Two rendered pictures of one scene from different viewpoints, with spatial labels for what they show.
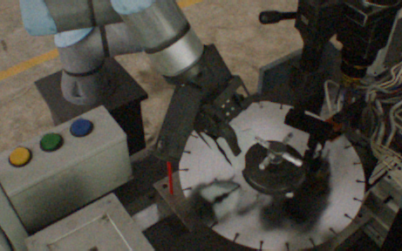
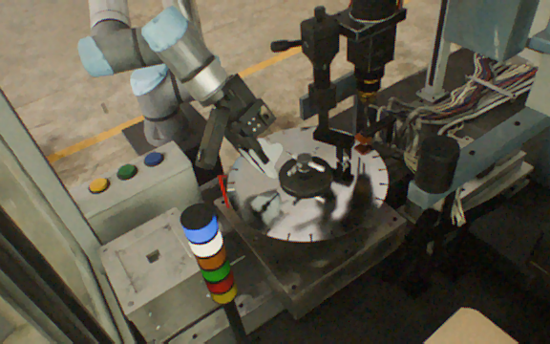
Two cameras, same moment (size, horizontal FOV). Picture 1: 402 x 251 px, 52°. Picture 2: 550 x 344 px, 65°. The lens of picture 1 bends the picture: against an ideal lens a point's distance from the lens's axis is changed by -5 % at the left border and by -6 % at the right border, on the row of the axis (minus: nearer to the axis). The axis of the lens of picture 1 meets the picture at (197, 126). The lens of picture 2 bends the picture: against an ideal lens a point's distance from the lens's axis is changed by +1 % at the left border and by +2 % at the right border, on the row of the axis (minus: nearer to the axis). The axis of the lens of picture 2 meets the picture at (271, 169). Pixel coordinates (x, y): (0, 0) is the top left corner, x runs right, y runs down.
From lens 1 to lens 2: 22 cm
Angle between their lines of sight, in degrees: 6
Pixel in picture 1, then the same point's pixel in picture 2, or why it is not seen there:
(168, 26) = (193, 59)
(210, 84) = (238, 106)
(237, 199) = (272, 202)
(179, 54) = (204, 81)
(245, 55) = not seen: hidden behind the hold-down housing
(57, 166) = (131, 189)
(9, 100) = (111, 158)
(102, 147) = (170, 173)
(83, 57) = (158, 103)
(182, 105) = (213, 122)
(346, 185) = (370, 187)
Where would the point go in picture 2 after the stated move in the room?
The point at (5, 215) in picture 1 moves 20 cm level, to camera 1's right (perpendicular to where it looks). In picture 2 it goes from (79, 228) to (177, 223)
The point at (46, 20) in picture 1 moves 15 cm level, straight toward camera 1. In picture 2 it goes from (102, 62) to (110, 104)
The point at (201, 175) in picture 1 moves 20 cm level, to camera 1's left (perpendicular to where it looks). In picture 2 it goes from (244, 185) to (151, 191)
